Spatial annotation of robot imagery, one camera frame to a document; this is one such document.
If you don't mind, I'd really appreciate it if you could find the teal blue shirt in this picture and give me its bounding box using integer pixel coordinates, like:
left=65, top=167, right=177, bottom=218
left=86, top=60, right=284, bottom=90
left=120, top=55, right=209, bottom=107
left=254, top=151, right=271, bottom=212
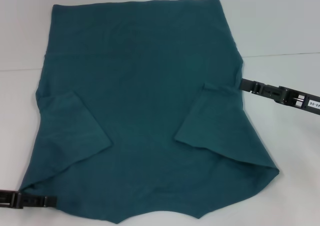
left=18, top=0, right=280, bottom=224

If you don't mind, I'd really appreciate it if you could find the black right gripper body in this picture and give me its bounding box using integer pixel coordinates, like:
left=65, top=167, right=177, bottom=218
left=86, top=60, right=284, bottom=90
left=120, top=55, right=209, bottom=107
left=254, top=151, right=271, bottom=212
left=273, top=85, right=320, bottom=116

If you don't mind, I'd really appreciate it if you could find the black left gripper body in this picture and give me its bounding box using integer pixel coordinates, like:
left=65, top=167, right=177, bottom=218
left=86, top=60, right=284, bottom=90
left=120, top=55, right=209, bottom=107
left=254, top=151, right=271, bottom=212
left=0, top=189, right=21, bottom=209

